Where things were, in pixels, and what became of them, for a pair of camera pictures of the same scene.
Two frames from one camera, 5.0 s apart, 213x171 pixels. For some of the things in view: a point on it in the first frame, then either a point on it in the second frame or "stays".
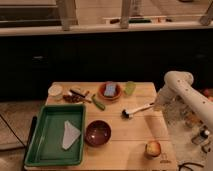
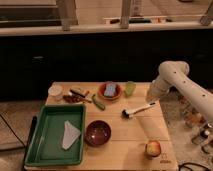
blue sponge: [110, 88] stays
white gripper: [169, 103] → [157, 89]
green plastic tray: [55, 134] stays
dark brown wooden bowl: [97, 133] stays
